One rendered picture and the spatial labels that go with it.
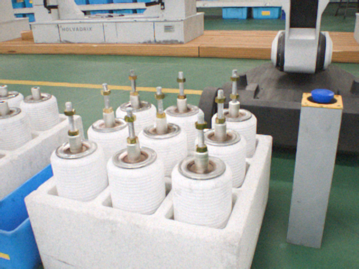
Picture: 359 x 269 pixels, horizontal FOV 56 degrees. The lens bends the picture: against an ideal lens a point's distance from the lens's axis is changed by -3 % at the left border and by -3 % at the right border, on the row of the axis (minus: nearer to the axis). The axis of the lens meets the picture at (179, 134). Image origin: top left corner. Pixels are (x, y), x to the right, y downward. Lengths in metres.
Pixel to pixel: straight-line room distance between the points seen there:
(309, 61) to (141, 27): 1.82
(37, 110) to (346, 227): 0.81
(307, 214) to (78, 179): 0.45
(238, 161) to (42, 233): 0.39
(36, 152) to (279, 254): 0.60
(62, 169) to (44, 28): 2.79
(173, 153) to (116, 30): 2.35
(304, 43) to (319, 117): 0.58
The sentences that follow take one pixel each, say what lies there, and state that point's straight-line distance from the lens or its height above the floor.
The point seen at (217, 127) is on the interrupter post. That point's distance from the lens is 0.63.
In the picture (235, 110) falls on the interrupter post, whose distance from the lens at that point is 0.74.
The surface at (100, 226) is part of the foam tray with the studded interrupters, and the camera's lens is 0.61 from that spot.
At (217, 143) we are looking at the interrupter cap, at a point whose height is 0.25.
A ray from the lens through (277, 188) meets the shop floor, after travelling 0.98.
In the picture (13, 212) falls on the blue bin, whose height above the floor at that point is 0.08.
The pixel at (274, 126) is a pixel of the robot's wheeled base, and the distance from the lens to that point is 1.07.
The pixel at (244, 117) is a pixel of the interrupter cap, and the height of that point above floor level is 0.25.
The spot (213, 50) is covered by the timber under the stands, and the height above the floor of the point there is 0.05.
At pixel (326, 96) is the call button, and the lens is 0.66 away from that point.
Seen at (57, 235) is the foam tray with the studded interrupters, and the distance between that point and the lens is 0.69.
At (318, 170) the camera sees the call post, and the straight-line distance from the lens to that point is 0.70.
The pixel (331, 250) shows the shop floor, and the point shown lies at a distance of 0.81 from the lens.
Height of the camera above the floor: 0.52
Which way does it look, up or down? 24 degrees down
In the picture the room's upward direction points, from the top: 3 degrees counter-clockwise
